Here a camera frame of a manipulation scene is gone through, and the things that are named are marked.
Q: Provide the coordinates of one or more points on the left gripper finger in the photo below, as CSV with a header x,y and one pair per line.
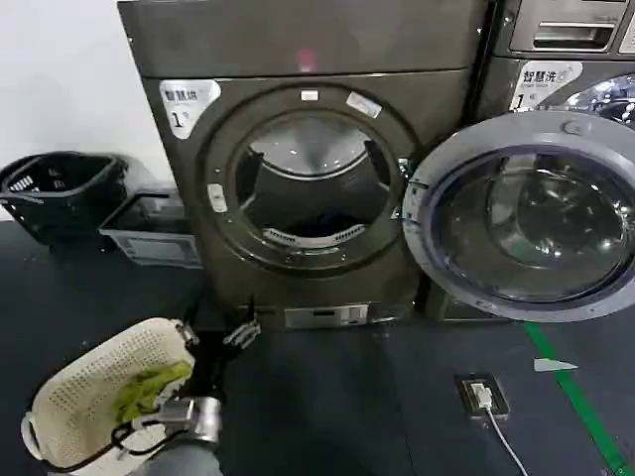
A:
x,y
242,333
186,333

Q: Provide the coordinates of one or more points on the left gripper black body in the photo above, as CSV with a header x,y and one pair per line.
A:
x,y
207,369

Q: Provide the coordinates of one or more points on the green floor tape strip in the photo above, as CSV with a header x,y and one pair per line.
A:
x,y
570,396

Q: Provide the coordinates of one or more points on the grey washer with chrome door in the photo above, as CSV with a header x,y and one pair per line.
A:
x,y
498,79

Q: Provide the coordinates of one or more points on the metal floor socket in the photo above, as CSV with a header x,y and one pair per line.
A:
x,y
496,396

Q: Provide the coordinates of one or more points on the black plastic laundry basket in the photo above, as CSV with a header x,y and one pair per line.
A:
x,y
59,198

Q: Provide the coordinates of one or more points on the grey dryer with open drum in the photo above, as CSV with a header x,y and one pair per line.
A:
x,y
317,49

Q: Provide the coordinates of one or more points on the white arrow floor sticker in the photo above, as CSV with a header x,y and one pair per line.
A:
x,y
553,365

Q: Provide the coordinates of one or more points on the cream perforated laundry basket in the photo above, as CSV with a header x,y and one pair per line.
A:
x,y
84,392

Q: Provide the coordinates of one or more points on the round glass dryer door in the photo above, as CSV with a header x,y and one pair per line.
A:
x,y
526,144

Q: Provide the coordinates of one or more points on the grey pulled-out filter drawer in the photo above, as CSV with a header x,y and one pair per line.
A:
x,y
154,245

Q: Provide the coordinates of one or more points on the yellow-green cloth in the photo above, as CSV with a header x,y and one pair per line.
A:
x,y
144,392

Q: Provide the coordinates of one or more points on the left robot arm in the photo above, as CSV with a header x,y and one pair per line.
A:
x,y
191,446

